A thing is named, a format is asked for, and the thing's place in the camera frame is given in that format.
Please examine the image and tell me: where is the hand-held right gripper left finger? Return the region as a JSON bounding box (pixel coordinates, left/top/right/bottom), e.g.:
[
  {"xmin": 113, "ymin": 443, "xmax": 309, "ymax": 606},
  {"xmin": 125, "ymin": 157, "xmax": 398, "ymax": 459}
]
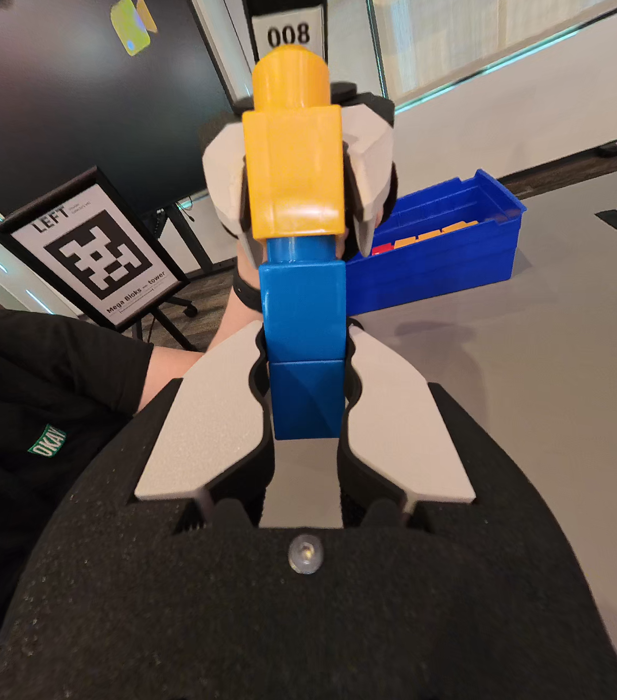
[{"xmin": 136, "ymin": 322, "xmax": 277, "ymax": 520}]

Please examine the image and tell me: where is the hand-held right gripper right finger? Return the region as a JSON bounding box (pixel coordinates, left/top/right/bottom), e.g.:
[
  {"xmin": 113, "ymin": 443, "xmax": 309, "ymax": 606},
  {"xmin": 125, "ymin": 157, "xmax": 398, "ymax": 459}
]
[{"xmin": 336, "ymin": 324, "xmax": 477, "ymax": 521}]

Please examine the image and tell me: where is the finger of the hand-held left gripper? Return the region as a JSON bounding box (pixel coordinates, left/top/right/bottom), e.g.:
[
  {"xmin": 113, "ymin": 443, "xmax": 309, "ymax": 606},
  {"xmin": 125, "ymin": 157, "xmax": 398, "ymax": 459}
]
[
  {"xmin": 341, "ymin": 104, "xmax": 395, "ymax": 258},
  {"xmin": 203, "ymin": 121, "xmax": 261, "ymax": 269}
]

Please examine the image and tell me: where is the orange mega block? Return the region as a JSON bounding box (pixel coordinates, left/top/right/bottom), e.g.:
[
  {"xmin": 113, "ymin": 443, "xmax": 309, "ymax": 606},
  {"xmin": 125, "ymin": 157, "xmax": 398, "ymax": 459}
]
[{"xmin": 242, "ymin": 45, "xmax": 345, "ymax": 242}]

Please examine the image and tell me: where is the blue mega block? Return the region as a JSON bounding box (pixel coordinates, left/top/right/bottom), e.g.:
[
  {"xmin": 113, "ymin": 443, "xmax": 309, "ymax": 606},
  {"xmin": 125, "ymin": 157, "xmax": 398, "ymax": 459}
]
[
  {"xmin": 258, "ymin": 238, "xmax": 348, "ymax": 363},
  {"xmin": 268, "ymin": 358, "xmax": 346, "ymax": 441}
]

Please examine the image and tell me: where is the pile of coloured toy bricks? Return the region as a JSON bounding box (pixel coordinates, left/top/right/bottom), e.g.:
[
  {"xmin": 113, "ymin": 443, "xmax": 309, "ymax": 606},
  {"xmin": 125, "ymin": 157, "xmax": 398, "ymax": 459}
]
[{"xmin": 370, "ymin": 219, "xmax": 480, "ymax": 257}]

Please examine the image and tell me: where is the blue plastic bin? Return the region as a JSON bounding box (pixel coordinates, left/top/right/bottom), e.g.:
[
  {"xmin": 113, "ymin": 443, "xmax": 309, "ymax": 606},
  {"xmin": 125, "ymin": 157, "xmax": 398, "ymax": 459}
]
[{"xmin": 346, "ymin": 168, "xmax": 527, "ymax": 317}]

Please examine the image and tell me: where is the person's left forearm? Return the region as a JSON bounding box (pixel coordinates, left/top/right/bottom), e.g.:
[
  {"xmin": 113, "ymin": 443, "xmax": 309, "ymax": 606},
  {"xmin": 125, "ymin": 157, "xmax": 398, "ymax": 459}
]
[{"xmin": 138, "ymin": 284, "xmax": 263, "ymax": 417}]

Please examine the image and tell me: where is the person's left hand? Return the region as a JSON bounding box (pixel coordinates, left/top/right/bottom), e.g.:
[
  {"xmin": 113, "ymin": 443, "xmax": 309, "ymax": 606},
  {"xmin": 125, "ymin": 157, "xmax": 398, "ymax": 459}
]
[{"xmin": 235, "ymin": 241, "xmax": 261, "ymax": 280}]

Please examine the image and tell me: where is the black monitor stand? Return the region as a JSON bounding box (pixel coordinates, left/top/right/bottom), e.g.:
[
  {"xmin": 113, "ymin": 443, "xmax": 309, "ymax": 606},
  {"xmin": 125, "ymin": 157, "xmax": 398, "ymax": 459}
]
[{"xmin": 144, "ymin": 201, "xmax": 234, "ymax": 274}]

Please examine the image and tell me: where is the black wrist band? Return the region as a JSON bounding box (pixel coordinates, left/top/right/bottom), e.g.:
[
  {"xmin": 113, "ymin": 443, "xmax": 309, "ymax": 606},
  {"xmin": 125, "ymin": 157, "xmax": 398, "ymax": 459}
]
[{"xmin": 232, "ymin": 271, "xmax": 263, "ymax": 314}]

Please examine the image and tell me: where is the large window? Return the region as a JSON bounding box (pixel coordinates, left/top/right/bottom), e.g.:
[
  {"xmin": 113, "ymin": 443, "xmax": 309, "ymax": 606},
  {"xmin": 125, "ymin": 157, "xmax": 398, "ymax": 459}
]
[{"xmin": 367, "ymin": 0, "xmax": 617, "ymax": 113}]

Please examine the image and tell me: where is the marker sign board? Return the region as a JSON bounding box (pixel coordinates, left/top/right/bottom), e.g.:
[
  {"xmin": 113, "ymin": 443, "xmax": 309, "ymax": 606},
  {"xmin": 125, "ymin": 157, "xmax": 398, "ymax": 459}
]
[{"xmin": 0, "ymin": 167, "xmax": 200, "ymax": 352}]

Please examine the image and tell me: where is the large black monitor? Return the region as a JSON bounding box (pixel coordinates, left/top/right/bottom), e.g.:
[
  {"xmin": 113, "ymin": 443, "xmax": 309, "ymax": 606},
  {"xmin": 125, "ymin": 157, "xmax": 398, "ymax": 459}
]
[{"xmin": 0, "ymin": 0, "xmax": 234, "ymax": 218}]

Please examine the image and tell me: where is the person's black clothing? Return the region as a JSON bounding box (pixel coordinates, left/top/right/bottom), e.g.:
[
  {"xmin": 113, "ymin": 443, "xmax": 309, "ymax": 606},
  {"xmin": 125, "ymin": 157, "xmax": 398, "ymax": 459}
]
[{"xmin": 0, "ymin": 305, "xmax": 156, "ymax": 687}]

